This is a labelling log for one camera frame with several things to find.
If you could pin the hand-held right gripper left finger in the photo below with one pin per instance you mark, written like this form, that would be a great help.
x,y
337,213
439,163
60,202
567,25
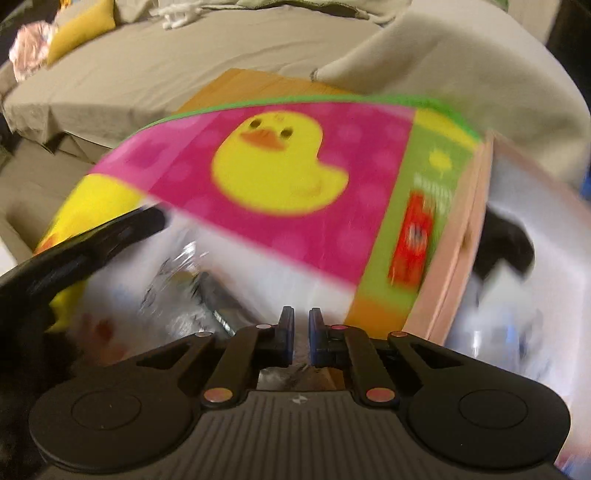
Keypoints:
x,y
288,332

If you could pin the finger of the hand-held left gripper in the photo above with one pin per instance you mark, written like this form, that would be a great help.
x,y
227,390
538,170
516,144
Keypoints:
x,y
92,249

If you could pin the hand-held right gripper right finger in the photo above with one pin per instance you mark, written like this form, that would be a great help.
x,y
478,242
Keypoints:
x,y
315,333

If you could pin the pink duck print cloth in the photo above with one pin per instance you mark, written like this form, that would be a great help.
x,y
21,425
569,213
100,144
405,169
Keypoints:
x,y
295,194

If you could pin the clear plastic bag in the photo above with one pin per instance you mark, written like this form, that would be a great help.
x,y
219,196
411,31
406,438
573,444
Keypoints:
x,y
138,286

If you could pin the clear plastic wrapped packet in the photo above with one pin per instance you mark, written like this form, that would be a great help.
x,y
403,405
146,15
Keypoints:
x,y
184,281

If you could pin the light wooden box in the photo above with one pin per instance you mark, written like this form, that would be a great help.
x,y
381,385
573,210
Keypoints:
x,y
455,258

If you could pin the beige sofa cover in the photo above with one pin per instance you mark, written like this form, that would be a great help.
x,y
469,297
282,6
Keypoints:
x,y
161,69

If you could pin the black object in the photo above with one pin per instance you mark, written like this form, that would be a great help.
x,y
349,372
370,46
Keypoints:
x,y
503,244

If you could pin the yellow pillow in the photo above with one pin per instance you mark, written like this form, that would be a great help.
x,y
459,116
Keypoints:
x,y
81,30

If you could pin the white crumpled cloth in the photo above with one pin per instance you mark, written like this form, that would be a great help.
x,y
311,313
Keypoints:
x,y
178,14

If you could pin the beige blanket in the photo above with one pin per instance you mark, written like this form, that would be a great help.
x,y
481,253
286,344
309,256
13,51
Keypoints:
x,y
461,64

